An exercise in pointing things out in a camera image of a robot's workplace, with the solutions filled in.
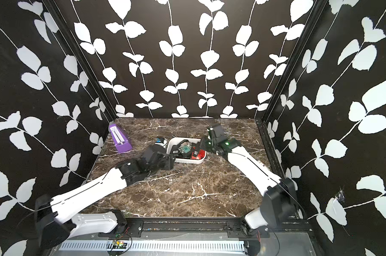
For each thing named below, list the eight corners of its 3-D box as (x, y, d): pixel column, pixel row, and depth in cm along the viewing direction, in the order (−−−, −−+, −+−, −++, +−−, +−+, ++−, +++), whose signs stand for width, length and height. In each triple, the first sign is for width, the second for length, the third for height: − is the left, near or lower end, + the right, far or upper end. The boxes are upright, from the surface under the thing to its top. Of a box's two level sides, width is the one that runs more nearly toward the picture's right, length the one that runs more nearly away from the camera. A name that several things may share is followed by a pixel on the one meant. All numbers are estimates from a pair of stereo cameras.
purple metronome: (117, 152, 104) (104, 134, 89) (121, 142, 109) (109, 123, 94) (131, 152, 104) (120, 134, 89) (134, 142, 109) (124, 124, 94)
